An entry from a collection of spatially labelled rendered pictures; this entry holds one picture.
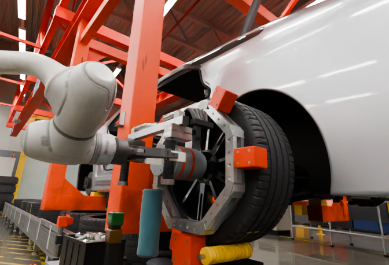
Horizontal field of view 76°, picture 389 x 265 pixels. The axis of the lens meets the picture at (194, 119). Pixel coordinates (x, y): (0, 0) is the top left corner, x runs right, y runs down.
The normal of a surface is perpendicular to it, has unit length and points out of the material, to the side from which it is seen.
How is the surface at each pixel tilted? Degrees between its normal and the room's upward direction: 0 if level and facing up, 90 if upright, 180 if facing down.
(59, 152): 139
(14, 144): 90
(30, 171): 90
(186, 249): 90
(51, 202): 90
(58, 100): 120
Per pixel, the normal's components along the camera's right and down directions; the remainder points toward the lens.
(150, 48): 0.64, -0.21
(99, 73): 0.67, -0.58
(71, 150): 0.38, 0.65
